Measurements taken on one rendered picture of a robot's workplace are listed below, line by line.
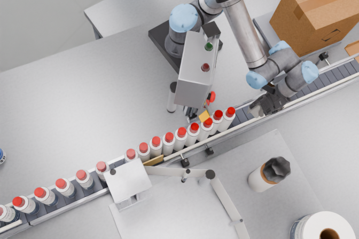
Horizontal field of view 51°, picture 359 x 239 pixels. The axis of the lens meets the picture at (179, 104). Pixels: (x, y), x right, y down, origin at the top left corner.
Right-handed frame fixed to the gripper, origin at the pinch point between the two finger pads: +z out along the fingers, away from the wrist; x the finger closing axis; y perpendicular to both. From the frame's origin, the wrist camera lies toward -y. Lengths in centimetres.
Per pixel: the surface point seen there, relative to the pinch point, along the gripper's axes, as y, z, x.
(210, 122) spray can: 2.0, -1.6, -27.2
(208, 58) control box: -6, -34, -50
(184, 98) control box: -2, -19, -51
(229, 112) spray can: 1.3, -6.1, -19.6
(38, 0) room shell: -165, 114, -10
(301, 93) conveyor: 1.2, -10.2, 28.5
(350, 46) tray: -12, -27, 66
